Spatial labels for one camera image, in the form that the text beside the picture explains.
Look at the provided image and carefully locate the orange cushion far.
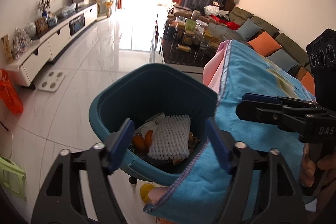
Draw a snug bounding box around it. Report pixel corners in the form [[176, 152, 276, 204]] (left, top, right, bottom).
[[248, 31, 282, 57]]

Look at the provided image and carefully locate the blue floral tablecloth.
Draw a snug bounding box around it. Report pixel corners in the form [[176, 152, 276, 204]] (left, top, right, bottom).
[[144, 40, 313, 223]]

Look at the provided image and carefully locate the dark glass coffee table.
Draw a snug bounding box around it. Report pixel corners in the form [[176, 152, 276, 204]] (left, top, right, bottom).
[[160, 12, 216, 73]]

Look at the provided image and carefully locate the grey blue cushion far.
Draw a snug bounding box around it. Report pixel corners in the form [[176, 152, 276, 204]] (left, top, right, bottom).
[[236, 19, 261, 42]]

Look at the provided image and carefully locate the white tv cabinet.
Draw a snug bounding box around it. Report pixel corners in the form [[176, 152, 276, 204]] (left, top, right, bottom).
[[5, 3, 97, 87]]

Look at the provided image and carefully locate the orange peel piece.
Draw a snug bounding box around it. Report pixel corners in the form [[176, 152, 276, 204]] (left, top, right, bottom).
[[131, 135, 146, 151], [144, 130, 153, 149]]

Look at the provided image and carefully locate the orange cushion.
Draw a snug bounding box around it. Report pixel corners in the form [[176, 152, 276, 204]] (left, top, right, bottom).
[[248, 31, 282, 57], [301, 72, 315, 96]]

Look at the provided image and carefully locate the green plastic stool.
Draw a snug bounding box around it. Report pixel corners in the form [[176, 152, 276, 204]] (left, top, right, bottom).
[[0, 156, 27, 201]]

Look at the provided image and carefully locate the person right hand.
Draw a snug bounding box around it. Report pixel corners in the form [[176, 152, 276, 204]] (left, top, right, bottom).
[[299, 144, 336, 187]]

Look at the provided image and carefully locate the grey blue cushion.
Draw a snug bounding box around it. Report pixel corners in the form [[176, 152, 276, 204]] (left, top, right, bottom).
[[267, 50, 297, 72], [236, 19, 261, 42]]

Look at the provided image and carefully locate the grey blue cushion near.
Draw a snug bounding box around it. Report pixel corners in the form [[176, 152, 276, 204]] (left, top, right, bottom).
[[267, 50, 297, 72]]

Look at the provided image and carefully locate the white bathroom scale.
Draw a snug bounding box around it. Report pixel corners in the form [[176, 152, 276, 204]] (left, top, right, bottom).
[[38, 69, 67, 92]]

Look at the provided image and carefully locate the orange plastic bag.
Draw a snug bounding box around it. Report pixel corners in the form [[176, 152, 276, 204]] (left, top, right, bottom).
[[0, 69, 23, 115]]

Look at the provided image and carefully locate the orange cushion near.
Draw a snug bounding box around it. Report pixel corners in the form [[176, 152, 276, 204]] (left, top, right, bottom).
[[301, 72, 315, 96]]

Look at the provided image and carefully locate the gold snack bag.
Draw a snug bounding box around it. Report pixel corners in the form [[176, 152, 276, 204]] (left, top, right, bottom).
[[172, 132, 201, 165]]

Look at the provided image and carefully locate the teal trash bin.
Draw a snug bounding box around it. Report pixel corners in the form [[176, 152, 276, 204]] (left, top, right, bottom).
[[89, 64, 217, 186]]

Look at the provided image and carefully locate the green sectional sofa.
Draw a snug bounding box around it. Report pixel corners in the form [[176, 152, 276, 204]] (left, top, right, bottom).
[[209, 6, 316, 96]]

